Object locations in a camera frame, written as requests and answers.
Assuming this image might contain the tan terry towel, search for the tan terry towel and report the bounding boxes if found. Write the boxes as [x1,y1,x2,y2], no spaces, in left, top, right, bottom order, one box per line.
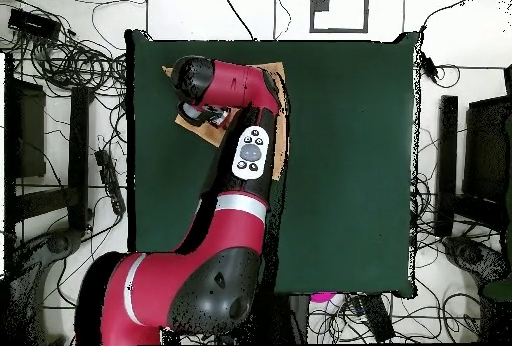
[161,61,290,181]

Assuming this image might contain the dark flat panel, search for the dark flat panel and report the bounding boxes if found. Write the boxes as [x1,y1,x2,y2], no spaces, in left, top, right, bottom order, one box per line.
[5,77,47,179]
[463,95,512,203]

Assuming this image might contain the black flat bar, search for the black flat bar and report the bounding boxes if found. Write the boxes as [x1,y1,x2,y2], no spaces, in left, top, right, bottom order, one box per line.
[357,293,396,343]

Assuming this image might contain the black power strip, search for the black power strip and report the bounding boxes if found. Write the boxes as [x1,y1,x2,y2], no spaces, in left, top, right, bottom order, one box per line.
[94,148,127,217]

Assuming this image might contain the dark green table cloth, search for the dark green table cloth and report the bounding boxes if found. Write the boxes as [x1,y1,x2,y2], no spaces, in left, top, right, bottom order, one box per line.
[124,29,420,300]

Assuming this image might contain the black upright bar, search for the black upright bar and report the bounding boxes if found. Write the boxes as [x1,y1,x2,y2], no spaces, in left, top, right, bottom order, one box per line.
[434,94,460,238]
[66,85,92,232]

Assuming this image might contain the grey stand base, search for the grey stand base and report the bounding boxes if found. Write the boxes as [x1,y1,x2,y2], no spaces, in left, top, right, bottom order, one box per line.
[7,226,84,283]
[441,234,511,285]

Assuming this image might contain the black device box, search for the black device box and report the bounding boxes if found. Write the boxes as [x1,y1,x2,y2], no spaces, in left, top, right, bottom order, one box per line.
[7,7,62,41]

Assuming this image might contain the magenta capped object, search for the magenta capped object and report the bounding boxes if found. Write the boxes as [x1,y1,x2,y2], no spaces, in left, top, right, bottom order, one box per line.
[310,291,338,304]

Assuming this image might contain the black power adapter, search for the black power adapter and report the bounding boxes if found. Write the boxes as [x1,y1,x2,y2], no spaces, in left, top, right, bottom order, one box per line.
[418,52,440,85]

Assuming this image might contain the tangled black cables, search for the tangled black cables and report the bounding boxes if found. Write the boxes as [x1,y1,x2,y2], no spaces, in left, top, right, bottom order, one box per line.
[23,37,129,97]

